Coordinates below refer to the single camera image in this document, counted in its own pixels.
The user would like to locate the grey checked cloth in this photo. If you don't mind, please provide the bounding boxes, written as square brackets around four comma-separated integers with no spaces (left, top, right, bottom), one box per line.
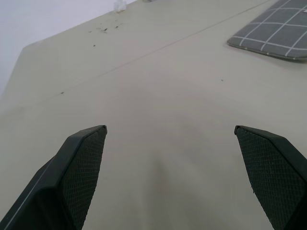
[226,0,307,63]

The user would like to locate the small clear plastic object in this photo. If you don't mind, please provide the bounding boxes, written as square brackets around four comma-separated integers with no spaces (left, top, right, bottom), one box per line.
[112,0,127,12]

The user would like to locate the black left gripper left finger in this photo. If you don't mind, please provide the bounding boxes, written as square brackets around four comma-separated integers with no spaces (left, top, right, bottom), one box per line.
[0,125,108,230]

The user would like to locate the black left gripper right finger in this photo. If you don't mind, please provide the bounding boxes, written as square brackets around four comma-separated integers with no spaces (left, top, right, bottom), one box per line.
[234,125,307,230]

